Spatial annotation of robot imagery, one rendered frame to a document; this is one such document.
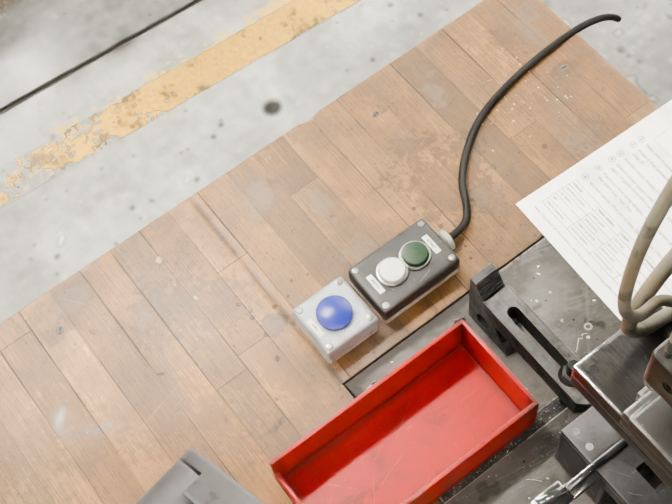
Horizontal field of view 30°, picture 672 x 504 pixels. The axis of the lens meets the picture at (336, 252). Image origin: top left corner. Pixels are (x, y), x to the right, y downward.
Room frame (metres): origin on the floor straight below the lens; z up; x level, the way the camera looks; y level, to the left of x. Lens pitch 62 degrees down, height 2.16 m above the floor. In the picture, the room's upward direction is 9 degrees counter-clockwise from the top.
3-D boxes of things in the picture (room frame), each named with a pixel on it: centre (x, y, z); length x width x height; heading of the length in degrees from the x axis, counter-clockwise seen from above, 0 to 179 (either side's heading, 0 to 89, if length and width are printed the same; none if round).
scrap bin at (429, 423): (0.41, -0.04, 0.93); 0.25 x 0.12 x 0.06; 119
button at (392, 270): (0.61, -0.06, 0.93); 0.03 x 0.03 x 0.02
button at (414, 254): (0.62, -0.09, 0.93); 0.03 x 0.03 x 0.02
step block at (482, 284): (0.54, -0.16, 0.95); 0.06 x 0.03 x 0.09; 29
